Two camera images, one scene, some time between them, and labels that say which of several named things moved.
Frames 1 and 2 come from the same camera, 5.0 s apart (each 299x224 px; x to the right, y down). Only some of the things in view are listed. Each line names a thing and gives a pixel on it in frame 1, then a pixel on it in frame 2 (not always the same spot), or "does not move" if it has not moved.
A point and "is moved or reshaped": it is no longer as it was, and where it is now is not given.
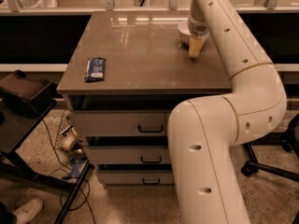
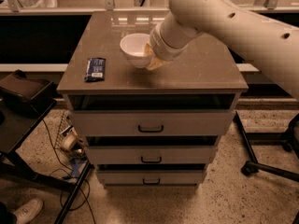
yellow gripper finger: [195, 43] -> [155, 63]
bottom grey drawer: [135, 176] does not move
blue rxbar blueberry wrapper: [95, 69] does not move
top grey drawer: [120, 122] does not move
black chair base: [289, 139] does not move
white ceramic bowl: [183, 29] is moved or reshaped
